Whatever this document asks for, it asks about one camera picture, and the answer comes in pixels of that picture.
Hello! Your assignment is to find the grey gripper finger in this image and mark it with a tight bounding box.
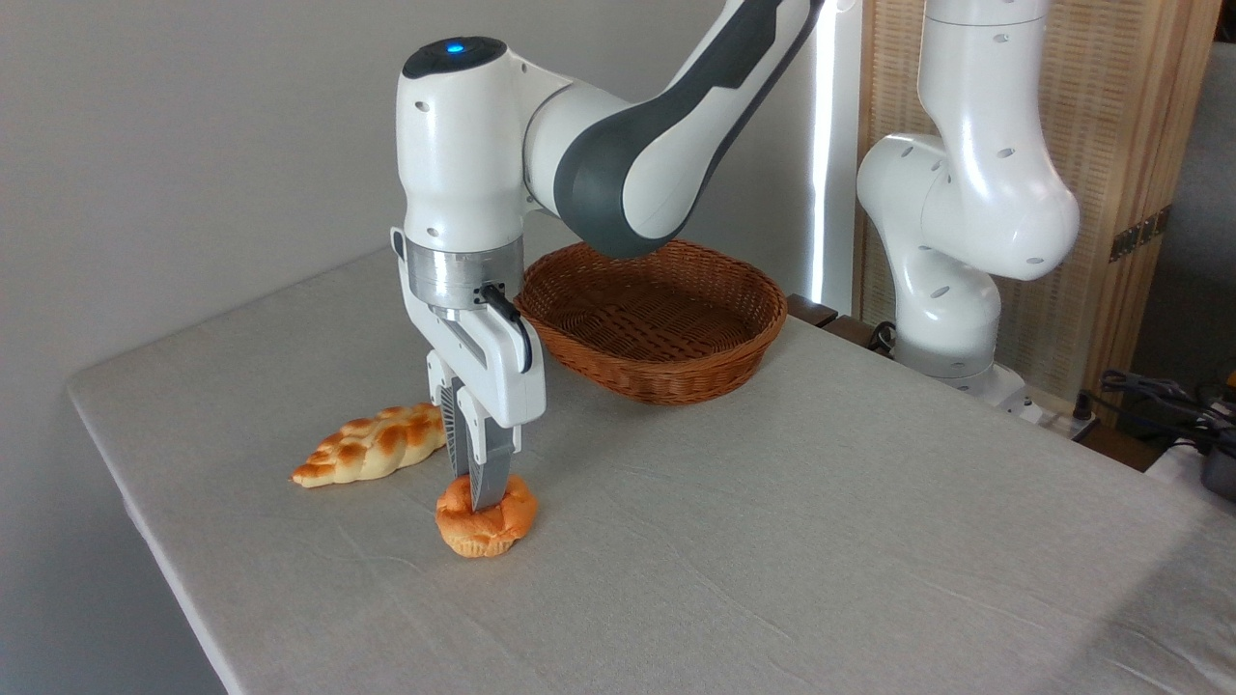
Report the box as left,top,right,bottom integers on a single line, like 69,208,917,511
456,387,523,514
426,351,472,480

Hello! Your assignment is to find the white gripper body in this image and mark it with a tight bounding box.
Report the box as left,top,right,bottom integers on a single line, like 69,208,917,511
390,227,548,430

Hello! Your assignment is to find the round orange bread bun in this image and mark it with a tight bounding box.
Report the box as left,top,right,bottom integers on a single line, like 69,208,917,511
435,472,540,560

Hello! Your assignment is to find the braided bread loaf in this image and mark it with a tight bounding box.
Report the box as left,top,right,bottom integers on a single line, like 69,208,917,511
290,403,448,489

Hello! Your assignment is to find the brown wicker basket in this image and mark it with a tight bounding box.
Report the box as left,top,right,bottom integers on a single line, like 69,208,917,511
516,237,789,406

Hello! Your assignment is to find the grey tablecloth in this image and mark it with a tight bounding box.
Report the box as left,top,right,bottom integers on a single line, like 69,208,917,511
66,208,1236,695

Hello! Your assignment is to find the dark wooden furniture edge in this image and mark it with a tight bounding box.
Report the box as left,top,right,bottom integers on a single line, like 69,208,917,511
786,293,878,350

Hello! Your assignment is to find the metal screen hinge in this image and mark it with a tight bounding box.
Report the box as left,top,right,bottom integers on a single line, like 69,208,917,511
1110,205,1172,263

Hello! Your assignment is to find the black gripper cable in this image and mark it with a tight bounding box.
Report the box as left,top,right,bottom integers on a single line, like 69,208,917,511
477,282,534,375

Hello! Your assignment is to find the black cable bundle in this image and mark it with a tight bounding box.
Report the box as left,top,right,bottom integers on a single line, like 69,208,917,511
1075,369,1236,457

